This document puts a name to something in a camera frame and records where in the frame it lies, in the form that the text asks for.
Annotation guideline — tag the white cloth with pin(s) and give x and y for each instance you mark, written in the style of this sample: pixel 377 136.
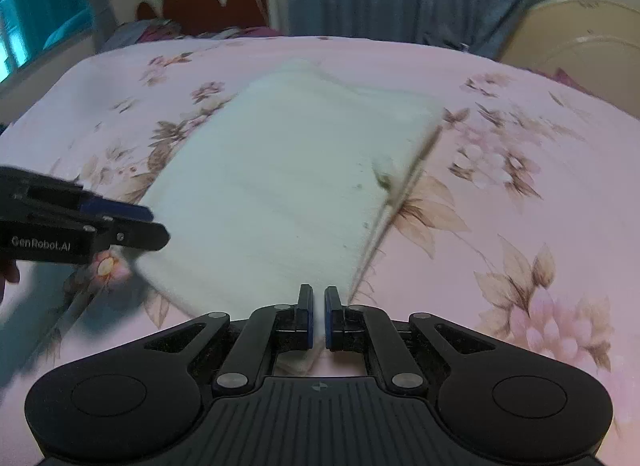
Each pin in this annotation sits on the white cloth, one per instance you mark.
pixel 280 185

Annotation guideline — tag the cream round headboard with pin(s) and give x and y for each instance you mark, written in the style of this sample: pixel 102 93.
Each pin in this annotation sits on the cream round headboard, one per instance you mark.
pixel 590 40

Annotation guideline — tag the window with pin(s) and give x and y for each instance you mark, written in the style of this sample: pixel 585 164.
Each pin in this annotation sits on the window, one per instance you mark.
pixel 35 15

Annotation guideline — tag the red scalloped headboard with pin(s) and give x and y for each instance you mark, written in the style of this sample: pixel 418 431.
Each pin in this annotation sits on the red scalloped headboard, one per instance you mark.
pixel 200 5

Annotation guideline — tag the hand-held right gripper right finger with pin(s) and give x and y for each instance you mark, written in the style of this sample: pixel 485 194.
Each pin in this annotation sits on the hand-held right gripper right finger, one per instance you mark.
pixel 328 331

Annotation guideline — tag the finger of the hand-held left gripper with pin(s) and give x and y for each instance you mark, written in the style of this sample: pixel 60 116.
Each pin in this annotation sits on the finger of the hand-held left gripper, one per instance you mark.
pixel 140 237
pixel 115 210

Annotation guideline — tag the person's left hand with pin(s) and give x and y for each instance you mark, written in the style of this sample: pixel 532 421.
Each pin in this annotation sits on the person's left hand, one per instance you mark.
pixel 8 273

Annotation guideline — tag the pile of magenta clothes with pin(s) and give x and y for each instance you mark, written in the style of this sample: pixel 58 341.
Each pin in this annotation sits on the pile of magenta clothes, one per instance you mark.
pixel 165 33

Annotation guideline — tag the pink floral bed sheet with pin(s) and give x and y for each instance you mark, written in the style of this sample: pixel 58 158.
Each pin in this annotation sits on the pink floral bed sheet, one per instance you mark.
pixel 500 246

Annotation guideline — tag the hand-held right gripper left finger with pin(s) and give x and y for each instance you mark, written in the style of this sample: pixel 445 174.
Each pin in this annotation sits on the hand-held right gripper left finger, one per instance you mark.
pixel 310 331

